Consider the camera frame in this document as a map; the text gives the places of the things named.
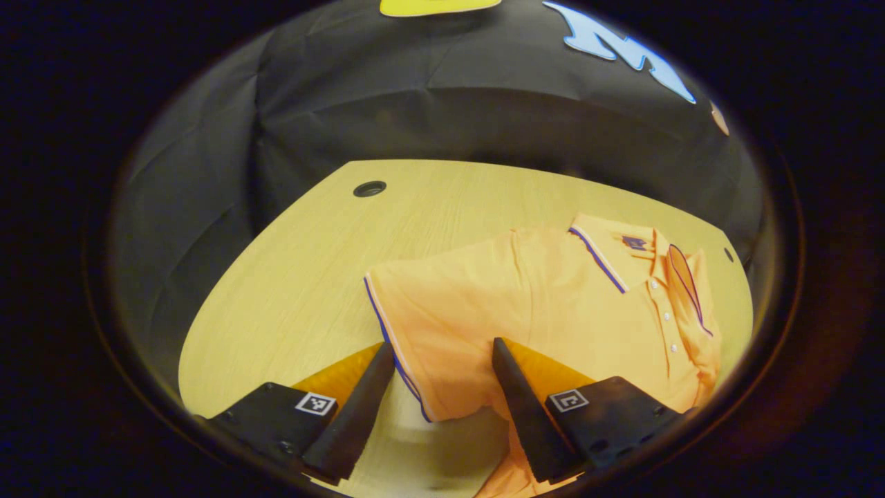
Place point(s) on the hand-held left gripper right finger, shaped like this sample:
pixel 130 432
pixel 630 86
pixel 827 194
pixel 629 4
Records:
pixel 522 408

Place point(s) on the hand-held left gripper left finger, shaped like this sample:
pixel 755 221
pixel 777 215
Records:
pixel 359 408

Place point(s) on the orange T-shirt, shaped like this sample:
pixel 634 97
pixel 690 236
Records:
pixel 525 304

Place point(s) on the black backdrop cloth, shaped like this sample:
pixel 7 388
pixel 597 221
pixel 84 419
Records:
pixel 387 90

